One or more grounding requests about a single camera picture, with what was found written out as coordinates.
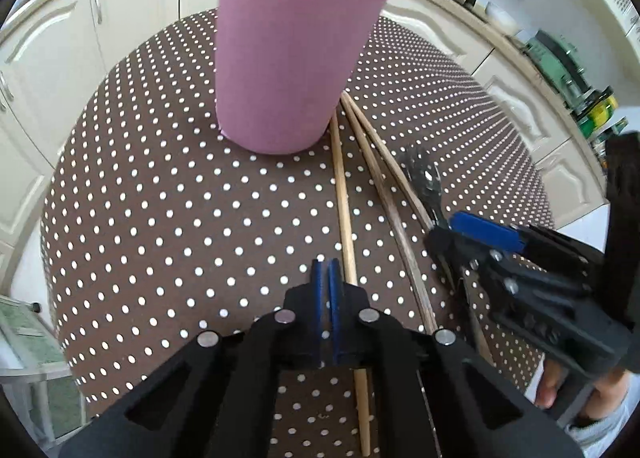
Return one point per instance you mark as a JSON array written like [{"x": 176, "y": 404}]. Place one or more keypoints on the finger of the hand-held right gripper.
[
  {"x": 460, "y": 253},
  {"x": 482, "y": 230}
]

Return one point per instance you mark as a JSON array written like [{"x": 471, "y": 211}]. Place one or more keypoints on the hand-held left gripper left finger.
[{"x": 316, "y": 303}]

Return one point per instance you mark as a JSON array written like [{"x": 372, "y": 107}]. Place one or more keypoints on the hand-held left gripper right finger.
[{"x": 334, "y": 303}]

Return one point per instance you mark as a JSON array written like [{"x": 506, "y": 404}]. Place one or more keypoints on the light wooden chopstick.
[{"x": 345, "y": 218}]

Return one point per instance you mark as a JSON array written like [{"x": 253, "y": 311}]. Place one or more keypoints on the pink cup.
[{"x": 285, "y": 62}]

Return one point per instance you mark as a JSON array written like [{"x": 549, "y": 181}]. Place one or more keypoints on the person's right hand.
[{"x": 550, "y": 388}]

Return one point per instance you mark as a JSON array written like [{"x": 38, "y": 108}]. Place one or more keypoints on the dark sauce bottle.
[{"x": 612, "y": 132}]

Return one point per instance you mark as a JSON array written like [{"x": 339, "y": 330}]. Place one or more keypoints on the yellow green bottle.
[{"x": 600, "y": 110}]

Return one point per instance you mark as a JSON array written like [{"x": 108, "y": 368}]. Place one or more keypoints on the green countertop appliance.
[{"x": 557, "y": 62}]

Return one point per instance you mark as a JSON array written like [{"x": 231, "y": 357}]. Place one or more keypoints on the brown polka-dot tablecloth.
[{"x": 150, "y": 188}]

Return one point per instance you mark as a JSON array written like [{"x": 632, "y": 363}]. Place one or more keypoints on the white bowl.
[{"x": 501, "y": 16}]

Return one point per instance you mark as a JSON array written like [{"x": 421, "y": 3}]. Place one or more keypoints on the glass side table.
[{"x": 30, "y": 363}]

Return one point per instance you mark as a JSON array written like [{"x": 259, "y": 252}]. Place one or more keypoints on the cream base kitchen cabinets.
[{"x": 50, "y": 62}]

